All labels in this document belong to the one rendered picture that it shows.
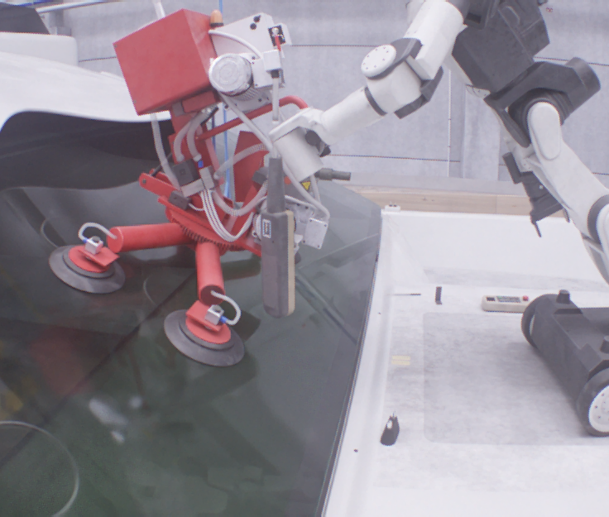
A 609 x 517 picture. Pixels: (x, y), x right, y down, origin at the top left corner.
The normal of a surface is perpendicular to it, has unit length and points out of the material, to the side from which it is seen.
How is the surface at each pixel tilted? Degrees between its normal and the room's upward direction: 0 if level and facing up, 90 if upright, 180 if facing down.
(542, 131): 90
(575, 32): 90
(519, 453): 0
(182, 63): 90
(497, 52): 101
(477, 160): 90
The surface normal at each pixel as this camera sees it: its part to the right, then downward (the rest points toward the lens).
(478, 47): 0.04, 0.48
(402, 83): 0.50, 0.31
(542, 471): 0.00, -0.95
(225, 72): -0.16, 0.15
